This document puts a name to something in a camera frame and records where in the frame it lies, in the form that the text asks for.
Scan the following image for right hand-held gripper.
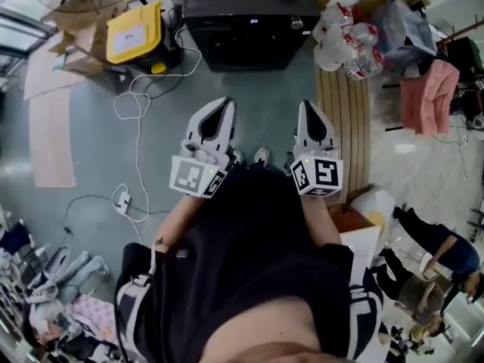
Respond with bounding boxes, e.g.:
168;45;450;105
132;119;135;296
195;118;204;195
289;100;344;198

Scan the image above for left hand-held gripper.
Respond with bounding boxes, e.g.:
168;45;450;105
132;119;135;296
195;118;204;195
169;97;237;200

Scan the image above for black washing machine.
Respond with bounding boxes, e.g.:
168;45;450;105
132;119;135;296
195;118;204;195
183;0;321;73

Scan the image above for person's right forearm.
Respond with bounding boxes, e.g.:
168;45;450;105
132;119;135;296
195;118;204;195
302;194;341;247

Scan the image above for person's left forearm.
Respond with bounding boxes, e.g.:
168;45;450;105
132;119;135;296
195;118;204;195
153;193;205;255

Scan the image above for wooden slatted board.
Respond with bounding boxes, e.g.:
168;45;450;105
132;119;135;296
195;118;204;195
315;66;374;204

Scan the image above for person's right white sneaker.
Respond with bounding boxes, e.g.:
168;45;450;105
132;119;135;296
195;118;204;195
253;146;271;166

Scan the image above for brown wooden cabinet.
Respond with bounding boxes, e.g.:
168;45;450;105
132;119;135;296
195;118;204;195
327;202;376;234

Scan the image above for pile of clear water jugs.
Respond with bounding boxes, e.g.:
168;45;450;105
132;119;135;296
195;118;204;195
312;1;386;82

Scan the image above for white power strip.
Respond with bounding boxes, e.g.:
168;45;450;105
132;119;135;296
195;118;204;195
113;188;132;216

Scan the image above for black bin with yellow lid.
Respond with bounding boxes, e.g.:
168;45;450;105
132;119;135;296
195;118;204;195
106;1;179;75

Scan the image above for person's black clothed torso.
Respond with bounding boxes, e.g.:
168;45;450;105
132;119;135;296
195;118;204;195
115;163;385;363

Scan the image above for clear plastic bag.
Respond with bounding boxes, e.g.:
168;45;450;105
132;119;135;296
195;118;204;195
372;0;439;72

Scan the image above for brown cardboard box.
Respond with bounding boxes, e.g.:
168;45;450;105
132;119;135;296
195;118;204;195
52;32;109;76

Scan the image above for pinkish floor mat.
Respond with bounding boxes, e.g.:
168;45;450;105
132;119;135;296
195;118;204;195
29;88;78;189

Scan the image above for tan floor sheet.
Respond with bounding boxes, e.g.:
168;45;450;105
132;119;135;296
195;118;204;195
23;39;87;101

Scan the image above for flattened brown cardboard pile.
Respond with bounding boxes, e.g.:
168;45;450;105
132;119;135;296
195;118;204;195
44;0;128;36

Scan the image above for pink patterned cloth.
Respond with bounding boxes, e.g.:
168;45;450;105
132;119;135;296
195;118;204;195
62;295;119;340

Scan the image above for white power cable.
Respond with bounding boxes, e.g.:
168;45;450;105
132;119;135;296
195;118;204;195
112;23;203;247

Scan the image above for white cabinet door black handle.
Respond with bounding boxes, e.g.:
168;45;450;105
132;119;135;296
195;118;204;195
338;224;382;276

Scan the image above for black cable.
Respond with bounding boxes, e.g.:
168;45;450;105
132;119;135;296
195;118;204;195
64;194;172;238

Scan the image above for glass door metal frame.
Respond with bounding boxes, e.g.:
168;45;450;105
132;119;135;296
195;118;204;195
0;5;54;76

